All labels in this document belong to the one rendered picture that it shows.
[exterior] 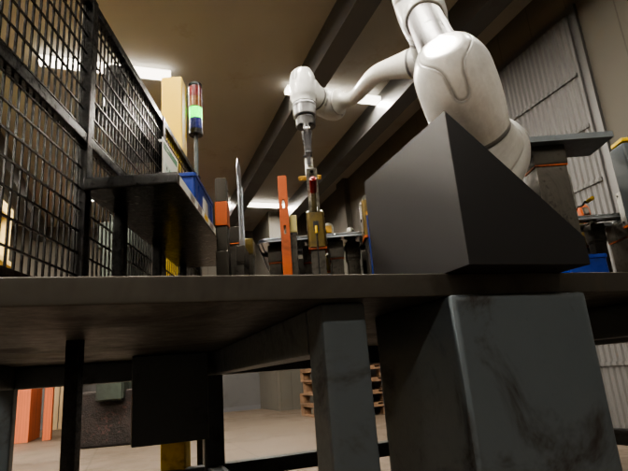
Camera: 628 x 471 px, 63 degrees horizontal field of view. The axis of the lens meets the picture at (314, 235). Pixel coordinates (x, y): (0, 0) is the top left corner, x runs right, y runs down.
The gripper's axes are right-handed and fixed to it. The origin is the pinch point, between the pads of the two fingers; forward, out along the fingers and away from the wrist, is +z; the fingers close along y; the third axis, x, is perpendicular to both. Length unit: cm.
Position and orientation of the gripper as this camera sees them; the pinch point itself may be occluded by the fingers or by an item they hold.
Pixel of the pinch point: (309, 167)
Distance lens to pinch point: 191.0
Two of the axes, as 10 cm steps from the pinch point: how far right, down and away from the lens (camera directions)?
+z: 0.8, 9.6, -2.7
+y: 0.0, 2.7, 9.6
